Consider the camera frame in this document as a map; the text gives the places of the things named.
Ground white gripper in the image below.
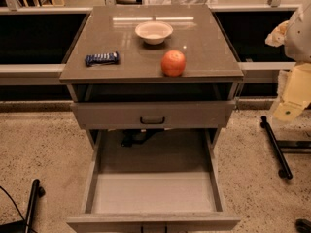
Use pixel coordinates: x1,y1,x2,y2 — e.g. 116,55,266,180
265,20,311,122

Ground red apple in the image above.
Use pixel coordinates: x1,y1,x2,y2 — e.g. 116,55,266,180
161,50,186,77

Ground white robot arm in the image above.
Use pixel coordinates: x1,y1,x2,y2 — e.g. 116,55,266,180
265,2,311,122

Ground grey drawer cabinet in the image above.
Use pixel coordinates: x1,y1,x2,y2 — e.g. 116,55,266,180
58,4,245,233

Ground open grey middle drawer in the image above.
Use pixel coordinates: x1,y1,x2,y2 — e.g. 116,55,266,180
66,128,242,233

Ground black stand leg right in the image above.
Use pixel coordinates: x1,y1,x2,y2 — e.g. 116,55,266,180
260,116,311,180

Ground black stand leg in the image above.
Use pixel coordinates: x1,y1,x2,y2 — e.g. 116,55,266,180
260,116,311,180
0,179,46,233

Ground white bowl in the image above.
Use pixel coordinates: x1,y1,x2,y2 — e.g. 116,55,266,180
135,21,173,45

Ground black caster bottom right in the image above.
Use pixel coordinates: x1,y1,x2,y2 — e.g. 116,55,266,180
295,219,311,233

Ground blue snack bar wrapper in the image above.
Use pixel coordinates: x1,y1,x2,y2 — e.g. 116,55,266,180
85,51,120,67

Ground black stand leg left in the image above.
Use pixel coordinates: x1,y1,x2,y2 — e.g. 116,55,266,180
0,179,46,233

